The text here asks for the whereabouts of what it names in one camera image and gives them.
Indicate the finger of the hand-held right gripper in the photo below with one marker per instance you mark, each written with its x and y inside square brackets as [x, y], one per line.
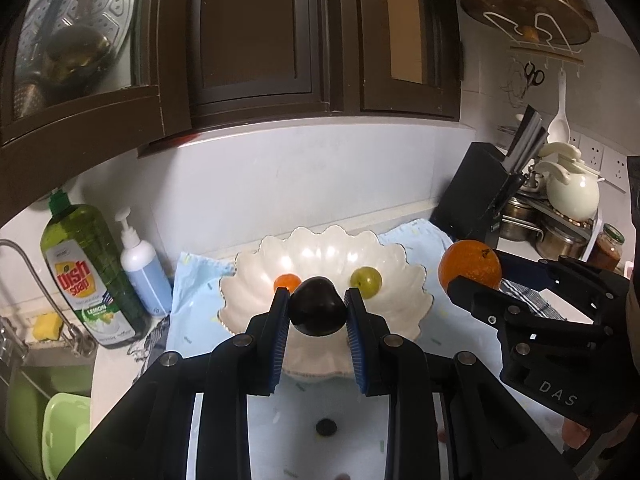
[475, 297]
[522, 266]

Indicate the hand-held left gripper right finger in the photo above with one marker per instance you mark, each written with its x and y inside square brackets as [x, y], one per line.
[356, 345]

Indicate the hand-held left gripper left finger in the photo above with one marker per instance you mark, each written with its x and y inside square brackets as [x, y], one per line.
[279, 345]

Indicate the orange tangerine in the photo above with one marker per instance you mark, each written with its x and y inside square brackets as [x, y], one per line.
[286, 281]
[467, 265]

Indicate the dark purple plum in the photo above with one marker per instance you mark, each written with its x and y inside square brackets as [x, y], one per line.
[317, 307]

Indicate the green grape fruit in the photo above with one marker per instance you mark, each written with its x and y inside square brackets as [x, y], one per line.
[366, 280]

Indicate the white scalloped ceramic bowl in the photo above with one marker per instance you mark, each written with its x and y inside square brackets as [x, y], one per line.
[320, 255]

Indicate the person's right hand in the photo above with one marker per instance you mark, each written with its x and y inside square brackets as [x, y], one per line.
[575, 435]

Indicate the steel cooking pot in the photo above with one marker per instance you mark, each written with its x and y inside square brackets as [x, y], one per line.
[517, 220]
[560, 242]

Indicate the light blue speckled cloth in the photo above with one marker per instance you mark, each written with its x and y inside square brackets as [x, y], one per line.
[300, 410]

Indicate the glass jar of red sauce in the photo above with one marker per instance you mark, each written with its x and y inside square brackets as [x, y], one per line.
[605, 252]

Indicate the black knife block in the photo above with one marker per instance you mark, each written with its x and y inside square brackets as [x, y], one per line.
[475, 195]

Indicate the cream ceramic teapot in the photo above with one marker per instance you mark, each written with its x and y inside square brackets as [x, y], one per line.
[572, 195]

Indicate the small red grape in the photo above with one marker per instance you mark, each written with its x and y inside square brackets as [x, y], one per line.
[441, 434]

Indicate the white plastic ladle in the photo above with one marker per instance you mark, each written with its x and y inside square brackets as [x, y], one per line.
[559, 125]

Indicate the white blue pump bottle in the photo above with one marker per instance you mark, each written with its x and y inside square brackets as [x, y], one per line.
[145, 275]

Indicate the small black hanging scissors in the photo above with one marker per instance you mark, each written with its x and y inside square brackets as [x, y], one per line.
[534, 74]

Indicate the green dish soap bottle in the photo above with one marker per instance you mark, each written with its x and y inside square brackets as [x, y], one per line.
[92, 280]

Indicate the light green plastic basin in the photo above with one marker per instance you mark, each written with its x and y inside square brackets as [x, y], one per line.
[67, 435]

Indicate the yellow sponge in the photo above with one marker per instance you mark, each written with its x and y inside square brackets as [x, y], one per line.
[47, 327]

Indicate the slim steel gooseneck faucet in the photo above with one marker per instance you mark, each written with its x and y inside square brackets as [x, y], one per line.
[47, 290]

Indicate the steel kitchen sink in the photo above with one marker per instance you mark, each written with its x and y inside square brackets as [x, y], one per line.
[25, 410]

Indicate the wooden cutting board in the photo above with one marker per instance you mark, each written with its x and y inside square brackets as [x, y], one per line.
[520, 0]

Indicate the tall steel spring faucet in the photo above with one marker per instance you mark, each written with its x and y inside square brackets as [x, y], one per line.
[11, 340]

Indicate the perforated steel steamer plate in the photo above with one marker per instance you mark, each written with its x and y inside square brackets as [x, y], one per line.
[75, 35]

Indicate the white wall power outlet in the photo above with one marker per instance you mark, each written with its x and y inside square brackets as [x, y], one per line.
[591, 156]
[576, 140]
[612, 172]

